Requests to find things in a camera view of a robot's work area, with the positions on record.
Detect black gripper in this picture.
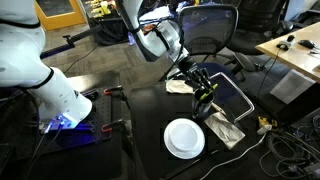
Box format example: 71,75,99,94
179,55,218,101

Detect neon green marker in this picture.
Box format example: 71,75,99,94
199,83,220,102

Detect black patterned cup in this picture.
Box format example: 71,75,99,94
191,87,215,120

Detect flat beige paper napkin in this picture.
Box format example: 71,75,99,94
165,79,195,95

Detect small pale brush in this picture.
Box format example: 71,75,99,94
211,102,228,117

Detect crumpled beige cloth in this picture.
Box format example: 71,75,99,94
203,111,247,151

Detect white round plate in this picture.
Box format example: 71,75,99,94
163,117,206,160

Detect small yellow object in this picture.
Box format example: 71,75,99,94
258,116,279,130

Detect white power adapter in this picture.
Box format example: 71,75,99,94
256,123,273,135

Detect black office chair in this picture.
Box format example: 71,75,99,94
229,0,295,68

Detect orange yellow tool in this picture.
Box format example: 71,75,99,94
141,23,158,35

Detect white cabinet box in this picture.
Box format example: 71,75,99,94
269,68,316,105

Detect grey black desk device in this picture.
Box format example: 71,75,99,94
275,34,296,52

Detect light wooden desk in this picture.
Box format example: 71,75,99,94
255,21,320,84

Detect black computer mouse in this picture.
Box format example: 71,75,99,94
297,39,316,50

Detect black cart yellow parts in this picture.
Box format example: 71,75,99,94
79,0,130,47

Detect black bar stand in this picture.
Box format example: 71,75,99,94
39,24,103,60

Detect orange framed panel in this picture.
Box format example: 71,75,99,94
33,0,88,32

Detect light grey wrist camera box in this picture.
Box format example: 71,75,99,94
165,64,182,80

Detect chrome tube frame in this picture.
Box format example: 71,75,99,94
208,71,256,124

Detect black hanging desk cable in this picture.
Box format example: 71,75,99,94
257,46,285,101

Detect white floor cable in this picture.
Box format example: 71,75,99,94
199,132,268,180

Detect black clamp orange handles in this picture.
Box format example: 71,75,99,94
100,118,131,138
103,85,129,103

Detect tangled floor cables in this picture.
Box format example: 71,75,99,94
259,113,320,180

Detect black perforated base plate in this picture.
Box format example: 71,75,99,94
34,87,115,155

